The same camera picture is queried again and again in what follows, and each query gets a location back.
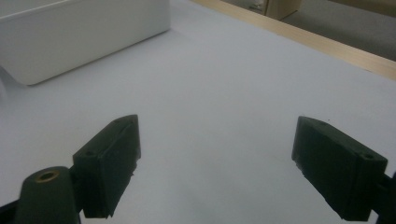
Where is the white storage box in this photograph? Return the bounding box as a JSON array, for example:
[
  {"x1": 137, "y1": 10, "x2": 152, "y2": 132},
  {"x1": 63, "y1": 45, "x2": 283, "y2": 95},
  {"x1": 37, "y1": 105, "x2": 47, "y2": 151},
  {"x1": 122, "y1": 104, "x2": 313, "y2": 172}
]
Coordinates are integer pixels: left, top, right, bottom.
[{"x1": 0, "y1": 0, "x2": 172, "y2": 86}]

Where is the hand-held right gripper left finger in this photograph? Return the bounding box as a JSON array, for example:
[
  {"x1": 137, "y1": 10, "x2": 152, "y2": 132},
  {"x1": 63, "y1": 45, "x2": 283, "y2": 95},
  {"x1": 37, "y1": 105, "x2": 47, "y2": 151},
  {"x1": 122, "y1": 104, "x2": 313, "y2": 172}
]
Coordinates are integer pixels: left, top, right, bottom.
[{"x1": 72, "y1": 114, "x2": 142, "y2": 218}]

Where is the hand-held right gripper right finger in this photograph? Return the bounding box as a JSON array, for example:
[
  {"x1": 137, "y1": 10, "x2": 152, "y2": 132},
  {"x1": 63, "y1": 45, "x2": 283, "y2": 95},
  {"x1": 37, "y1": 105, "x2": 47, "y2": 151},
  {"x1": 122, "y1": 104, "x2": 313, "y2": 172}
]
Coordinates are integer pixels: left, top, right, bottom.
[{"x1": 291, "y1": 116, "x2": 389, "y2": 222}]

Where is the cardboard box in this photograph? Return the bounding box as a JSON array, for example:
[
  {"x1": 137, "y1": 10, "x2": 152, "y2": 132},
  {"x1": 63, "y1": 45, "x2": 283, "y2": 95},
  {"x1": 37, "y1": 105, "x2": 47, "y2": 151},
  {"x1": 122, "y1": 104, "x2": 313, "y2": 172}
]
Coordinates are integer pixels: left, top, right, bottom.
[{"x1": 263, "y1": 0, "x2": 303, "y2": 21}]

